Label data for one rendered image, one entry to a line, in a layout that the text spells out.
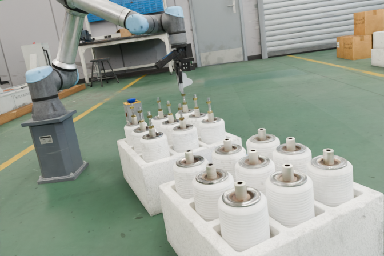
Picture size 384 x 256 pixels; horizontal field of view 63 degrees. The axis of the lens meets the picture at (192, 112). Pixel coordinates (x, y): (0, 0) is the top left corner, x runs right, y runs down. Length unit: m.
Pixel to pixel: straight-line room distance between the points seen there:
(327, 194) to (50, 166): 1.24
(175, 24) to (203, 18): 4.94
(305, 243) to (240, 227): 0.13
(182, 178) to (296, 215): 0.29
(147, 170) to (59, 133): 0.62
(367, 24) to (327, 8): 2.04
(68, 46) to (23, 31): 5.63
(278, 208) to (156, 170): 0.50
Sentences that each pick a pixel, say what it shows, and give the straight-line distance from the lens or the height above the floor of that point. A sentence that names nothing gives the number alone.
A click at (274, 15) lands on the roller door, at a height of 0.78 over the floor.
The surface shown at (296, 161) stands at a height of 0.24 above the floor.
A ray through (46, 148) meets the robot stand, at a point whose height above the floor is 0.17.
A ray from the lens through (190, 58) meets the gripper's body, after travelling 1.34.
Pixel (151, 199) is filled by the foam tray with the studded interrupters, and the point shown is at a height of 0.06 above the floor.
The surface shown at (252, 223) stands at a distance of 0.61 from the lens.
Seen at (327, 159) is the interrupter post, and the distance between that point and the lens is 0.75.
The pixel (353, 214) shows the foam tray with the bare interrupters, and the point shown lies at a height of 0.17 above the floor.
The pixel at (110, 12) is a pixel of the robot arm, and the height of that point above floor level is 0.71.
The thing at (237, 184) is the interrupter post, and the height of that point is 0.28.
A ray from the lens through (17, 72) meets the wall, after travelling 7.37.
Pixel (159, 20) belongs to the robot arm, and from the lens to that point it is 1.35.
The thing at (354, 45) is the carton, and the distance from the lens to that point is 4.64.
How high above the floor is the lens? 0.56
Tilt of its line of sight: 13 degrees down
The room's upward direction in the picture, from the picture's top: 8 degrees counter-clockwise
